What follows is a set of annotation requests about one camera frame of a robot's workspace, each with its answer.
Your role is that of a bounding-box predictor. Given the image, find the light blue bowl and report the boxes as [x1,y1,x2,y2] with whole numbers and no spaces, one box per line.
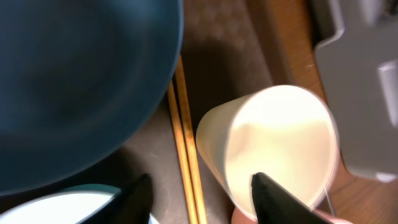
[0,183,159,224]

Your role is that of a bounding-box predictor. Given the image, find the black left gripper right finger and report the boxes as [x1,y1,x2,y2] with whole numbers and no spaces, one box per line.
[251,172,329,224]

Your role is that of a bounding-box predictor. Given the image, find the wooden chopstick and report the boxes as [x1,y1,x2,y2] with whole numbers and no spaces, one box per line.
[175,56,208,224]
[167,81,198,224]

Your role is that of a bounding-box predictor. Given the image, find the wooden chopstick right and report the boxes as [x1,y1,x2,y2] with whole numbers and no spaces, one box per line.
[175,56,208,224]

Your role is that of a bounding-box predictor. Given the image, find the wooden chopstick left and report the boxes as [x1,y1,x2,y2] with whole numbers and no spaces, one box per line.
[167,81,198,224]

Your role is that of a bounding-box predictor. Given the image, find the dark blue plate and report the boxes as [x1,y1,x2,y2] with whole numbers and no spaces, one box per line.
[1,0,183,196]

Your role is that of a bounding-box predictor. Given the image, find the brown serving tray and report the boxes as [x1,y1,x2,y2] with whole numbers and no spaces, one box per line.
[62,0,280,224]

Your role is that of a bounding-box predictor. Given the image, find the white cup pink inside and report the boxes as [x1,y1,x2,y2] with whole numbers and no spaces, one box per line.
[230,207,352,224]

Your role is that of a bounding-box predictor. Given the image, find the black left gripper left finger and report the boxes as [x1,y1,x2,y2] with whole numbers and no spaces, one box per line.
[76,173,154,224]

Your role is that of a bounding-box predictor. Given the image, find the white cup green inside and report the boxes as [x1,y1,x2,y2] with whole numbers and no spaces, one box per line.
[195,85,340,220]

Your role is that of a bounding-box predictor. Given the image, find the grey dishwasher rack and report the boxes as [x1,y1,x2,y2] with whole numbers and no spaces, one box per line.
[311,0,397,182]

